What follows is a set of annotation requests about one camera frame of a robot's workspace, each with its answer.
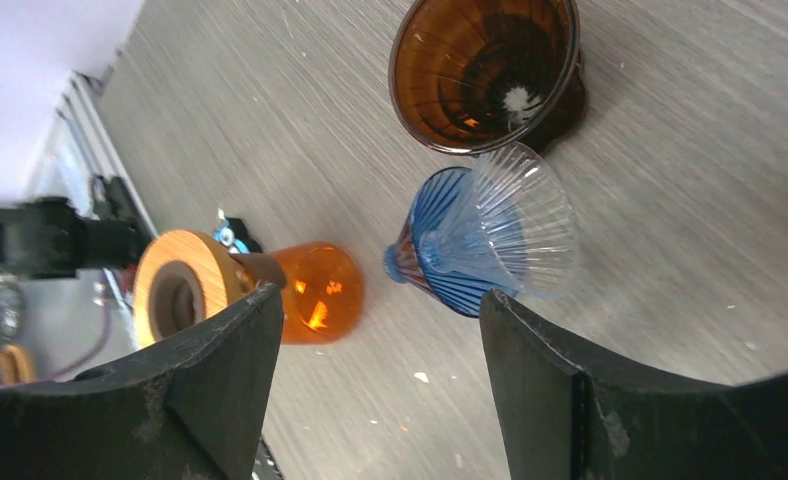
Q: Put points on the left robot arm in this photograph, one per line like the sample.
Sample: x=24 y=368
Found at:
x=47 y=239

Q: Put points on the blue plastic dripper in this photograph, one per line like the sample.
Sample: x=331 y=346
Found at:
x=414 y=257

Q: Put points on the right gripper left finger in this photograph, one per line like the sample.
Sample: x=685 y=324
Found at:
x=191 y=406

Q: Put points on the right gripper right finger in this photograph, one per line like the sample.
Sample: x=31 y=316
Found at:
x=569 y=408

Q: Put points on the amber glass carafe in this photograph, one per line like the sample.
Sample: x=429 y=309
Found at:
x=322 y=289

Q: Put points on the blue owl sticker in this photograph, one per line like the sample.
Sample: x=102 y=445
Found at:
x=233 y=234

